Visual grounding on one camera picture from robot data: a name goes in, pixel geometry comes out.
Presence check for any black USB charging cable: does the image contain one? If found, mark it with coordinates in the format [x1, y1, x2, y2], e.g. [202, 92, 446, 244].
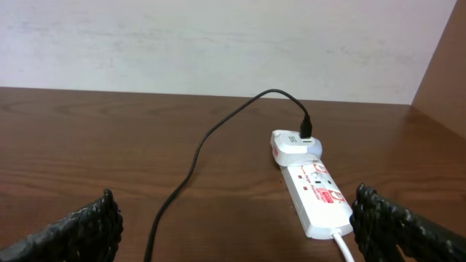
[143, 88, 313, 262]

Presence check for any white power strip cord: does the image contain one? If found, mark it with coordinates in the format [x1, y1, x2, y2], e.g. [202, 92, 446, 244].
[330, 229, 356, 262]

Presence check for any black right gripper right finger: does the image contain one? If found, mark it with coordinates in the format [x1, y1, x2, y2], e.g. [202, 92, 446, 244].
[349, 184, 465, 262]

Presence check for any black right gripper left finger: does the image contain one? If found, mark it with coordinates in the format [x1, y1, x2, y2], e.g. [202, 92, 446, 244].
[1, 188, 123, 262]

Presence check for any white power strip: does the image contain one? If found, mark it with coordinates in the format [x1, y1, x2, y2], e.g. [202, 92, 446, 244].
[280, 160, 352, 239]

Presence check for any brown wooden side panel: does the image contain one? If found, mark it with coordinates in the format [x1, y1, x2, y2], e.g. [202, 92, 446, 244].
[411, 0, 465, 138]

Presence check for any white USB wall charger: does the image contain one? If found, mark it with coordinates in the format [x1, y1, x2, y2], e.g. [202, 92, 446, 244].
[270, 130, 323, 167]

